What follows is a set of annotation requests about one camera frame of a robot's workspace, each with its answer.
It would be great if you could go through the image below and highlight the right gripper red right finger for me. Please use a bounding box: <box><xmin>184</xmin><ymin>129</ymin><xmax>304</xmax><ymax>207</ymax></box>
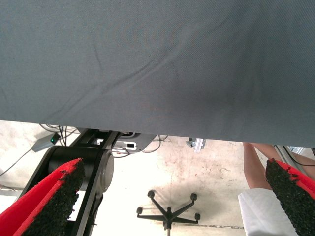
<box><xmin>265</xmin><ymin>157</ymin><xmax>315</xmax><ymax>236</ymax></box>

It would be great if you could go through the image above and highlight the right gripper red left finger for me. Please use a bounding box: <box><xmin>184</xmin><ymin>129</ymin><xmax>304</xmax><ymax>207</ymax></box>
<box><xmin>0</xmin><ymin>158</ymin><xmax>86</xmax><ymax>236</ymax></box>

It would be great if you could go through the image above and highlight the white fabric garment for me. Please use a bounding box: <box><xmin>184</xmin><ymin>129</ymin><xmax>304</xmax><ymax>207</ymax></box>
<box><xmin>238</xmin><ymin>188</ymin><xmax>300</xmax><ymax>236</ymax></box>

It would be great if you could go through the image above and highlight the bare person leg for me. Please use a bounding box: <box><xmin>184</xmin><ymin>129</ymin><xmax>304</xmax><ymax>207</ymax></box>
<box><xmin>242</xmin><ymin>142</ymin><xmax>315</xmax><ymax>190</ymax></box>

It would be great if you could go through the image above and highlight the grey power adapter box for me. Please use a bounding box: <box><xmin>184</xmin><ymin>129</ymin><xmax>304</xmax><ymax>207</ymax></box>
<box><xmin>31</xmin><ymin>132</ymin><xmax>61</xmax><ymax>152</ymax></box>

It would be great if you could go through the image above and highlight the grey chassis panel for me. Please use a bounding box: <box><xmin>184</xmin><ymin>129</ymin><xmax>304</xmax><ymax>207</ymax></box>
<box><xmin>112</xmin><ymin>132</ymin><xmax>158</xmax><ymax>154</ymax></box>

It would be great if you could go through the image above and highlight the black office chair base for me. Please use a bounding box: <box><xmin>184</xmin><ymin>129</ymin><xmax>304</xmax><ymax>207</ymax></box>
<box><xmin>136</xmin><ymin>190</ymin><xmax>201</xmax><ymax>236</ymax></box>

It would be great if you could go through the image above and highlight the dark grey table cloth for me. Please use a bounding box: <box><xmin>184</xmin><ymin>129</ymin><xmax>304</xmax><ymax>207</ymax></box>
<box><xmin>0</xmin><ymin>0</ymin><xmax>315</xmax><ymax>148</ymax></box>

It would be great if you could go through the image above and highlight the thin grey adapter cable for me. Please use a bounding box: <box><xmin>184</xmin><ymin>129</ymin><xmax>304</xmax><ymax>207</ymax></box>
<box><xmin>0</xmin><ymin>147</ymin><xmax>34</xmax><ymax>177</ymax></box>

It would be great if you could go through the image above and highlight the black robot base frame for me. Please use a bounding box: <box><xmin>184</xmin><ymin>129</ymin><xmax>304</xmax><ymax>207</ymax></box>
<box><xmin>17</xmin><ymin>127</ymin><xmax>120</xmax><ymax>236</ymax></box>

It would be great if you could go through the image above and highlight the silver metal bracket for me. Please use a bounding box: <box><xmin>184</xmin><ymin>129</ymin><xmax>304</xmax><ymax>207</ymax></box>
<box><xmin>186</xmin><ymin>137</ymin><xmax>206</xmax><ymax>153</ymax></box>

